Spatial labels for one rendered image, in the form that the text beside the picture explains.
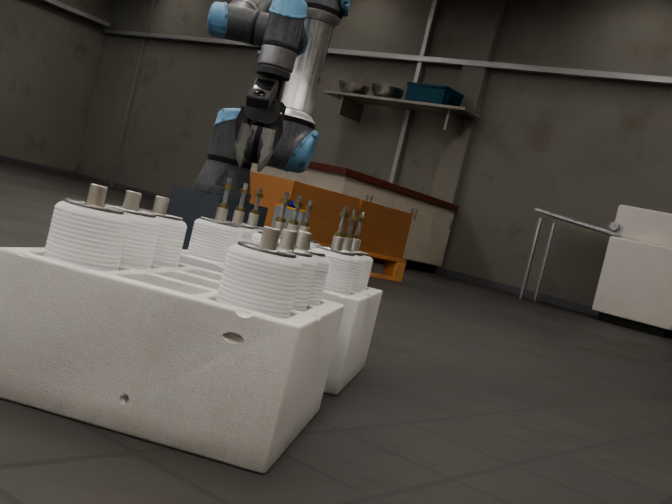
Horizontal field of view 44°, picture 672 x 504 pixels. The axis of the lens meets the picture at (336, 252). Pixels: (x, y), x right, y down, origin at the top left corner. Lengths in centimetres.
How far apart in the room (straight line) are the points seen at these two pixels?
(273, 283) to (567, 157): 803
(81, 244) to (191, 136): 1112
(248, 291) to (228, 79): 1096
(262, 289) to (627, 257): 684
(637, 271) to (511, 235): 181
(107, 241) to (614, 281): 688
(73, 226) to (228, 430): 32
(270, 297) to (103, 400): 23
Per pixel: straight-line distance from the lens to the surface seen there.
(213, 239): 159
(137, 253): 119
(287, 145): 210
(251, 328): 98
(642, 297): 767
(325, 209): 512
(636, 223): 786
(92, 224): 108
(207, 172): 213
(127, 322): 102
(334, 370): 152
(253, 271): 100
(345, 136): 1038
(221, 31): 188
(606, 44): 915
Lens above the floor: 31
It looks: 2 degrees down
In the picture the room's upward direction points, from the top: 14 degrees clockwise
